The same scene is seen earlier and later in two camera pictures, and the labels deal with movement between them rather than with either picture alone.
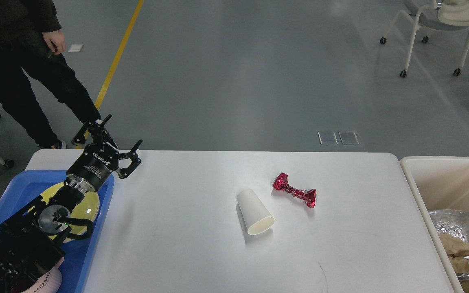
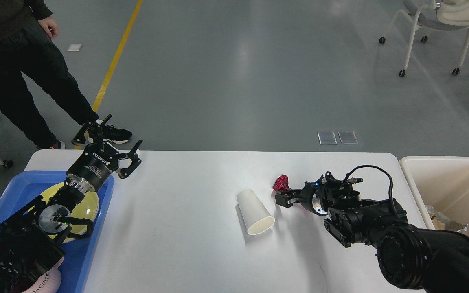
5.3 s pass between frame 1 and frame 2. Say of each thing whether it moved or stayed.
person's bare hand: moved
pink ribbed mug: stayed
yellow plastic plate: stayed
